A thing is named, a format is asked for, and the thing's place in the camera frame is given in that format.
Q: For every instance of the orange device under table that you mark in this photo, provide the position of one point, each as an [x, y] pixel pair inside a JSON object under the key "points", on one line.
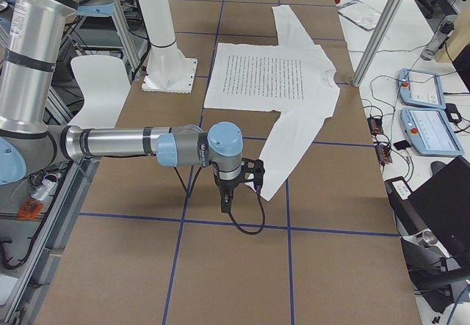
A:
{"points": [[30, 209]]}

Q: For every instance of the white power strip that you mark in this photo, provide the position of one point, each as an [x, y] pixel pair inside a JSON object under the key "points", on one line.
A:
{"points": [[44, 189]]}

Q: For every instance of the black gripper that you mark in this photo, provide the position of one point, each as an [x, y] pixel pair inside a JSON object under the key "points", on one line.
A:
{"points": [[226, 186]]}

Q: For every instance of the black laptop computer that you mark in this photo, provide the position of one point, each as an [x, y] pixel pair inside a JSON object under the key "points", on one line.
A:
{"points": [[443, 204]]}

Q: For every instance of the white long-sleeve printed shirt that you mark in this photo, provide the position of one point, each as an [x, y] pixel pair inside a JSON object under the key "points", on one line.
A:
{"points": [[294, 78]]}

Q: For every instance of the blue teach pendant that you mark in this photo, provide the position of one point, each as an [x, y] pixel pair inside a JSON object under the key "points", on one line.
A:
{"points": [[429, 132], [420, 88]]}

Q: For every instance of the upper blue teach pendant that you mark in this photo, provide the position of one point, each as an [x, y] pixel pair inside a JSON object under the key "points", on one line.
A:
{"points": [[420, 88]]}

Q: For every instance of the black orange connector box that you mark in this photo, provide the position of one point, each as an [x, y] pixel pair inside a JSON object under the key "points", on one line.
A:
{"points": [[383, 153], [375, 126]]}

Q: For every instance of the white plastic chair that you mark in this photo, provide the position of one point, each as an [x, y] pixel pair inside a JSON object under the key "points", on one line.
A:
{"points": [[105, 85]]}

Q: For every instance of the aluminium frame post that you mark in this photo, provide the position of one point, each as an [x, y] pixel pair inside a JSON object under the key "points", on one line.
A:
{"points": [[379, 33]]}

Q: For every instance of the lower black orange connector box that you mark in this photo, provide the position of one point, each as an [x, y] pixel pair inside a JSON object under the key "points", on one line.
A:
{"points": [[383, 153]]}

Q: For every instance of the silver-edged plastic document bag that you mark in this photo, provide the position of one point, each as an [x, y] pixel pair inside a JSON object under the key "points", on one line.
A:
{"points": [[360, 14]]}

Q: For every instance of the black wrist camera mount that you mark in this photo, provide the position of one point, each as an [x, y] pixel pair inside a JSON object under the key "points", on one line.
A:
{"points": [[253, 172]]}

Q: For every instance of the upper black orange connector box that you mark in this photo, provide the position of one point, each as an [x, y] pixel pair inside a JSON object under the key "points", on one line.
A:
{"points": [[375, 126]]}

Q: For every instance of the white central mounting column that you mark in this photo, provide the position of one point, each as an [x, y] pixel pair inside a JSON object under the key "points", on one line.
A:
{"points": [[167, 70]]}

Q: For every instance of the black box with white label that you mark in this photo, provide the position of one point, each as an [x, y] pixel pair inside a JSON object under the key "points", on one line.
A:
{"points": [[397, 190]]}

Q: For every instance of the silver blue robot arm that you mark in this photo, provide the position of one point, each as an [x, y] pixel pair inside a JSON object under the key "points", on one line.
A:
{"points": [[29, 145]]}

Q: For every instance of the lower blue teach pendant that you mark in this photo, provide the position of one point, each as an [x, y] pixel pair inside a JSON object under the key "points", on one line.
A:
{"points": [[429, 132]]}

